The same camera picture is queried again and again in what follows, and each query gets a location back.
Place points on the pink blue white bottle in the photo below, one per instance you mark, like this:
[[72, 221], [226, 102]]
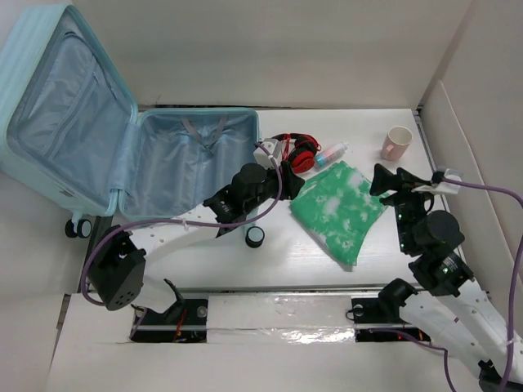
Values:
[[329, 155]]

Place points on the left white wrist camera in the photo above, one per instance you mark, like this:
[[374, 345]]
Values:
[[269, 149]]

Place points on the light blue hard-shell suitcase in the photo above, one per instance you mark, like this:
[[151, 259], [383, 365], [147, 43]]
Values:
[[71, 129]]

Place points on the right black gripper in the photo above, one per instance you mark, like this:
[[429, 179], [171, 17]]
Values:
[[402, 182]]

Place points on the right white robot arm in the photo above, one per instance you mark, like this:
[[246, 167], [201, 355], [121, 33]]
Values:
[[453, 309]]

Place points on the pink ceramic mug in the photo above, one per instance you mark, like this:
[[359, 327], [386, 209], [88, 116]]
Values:
[[397, 140]]

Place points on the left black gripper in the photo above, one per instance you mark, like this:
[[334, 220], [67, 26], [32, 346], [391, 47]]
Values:
[[292, 183]]

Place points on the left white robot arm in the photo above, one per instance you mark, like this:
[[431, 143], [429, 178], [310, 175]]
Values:
[[114, 274]]

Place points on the red black headphones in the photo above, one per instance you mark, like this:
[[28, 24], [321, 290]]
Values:
[[299, 150]]

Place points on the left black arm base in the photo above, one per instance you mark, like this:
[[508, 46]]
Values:
[[190, 326]]

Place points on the aluminium rail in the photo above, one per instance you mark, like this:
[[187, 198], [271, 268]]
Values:
[[252, 290]]

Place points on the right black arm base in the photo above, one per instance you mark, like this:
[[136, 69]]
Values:
[[373, 325]]

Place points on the green white cloth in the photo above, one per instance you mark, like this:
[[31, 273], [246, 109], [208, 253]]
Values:
[[336, 210]]

